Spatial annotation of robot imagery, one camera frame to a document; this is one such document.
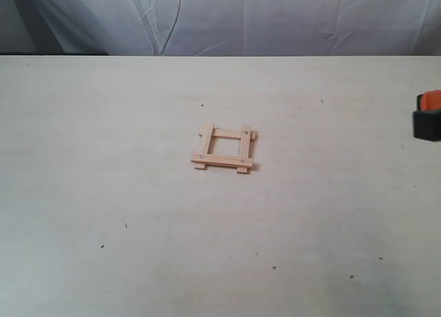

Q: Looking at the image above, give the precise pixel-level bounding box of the wood strip with magnets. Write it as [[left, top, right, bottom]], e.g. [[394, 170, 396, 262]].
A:
[[236, 125, 252, 174], [192, 154, 253, 168]]

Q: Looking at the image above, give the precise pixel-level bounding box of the plain wood strip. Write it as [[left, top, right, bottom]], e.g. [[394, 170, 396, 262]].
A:
[[192, 123, 214, 170], [198, 128, 257, 141]]

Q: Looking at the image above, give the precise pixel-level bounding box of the white backdrop curtain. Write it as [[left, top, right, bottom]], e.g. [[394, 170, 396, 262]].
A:
[[1, 0, 440, 57]]

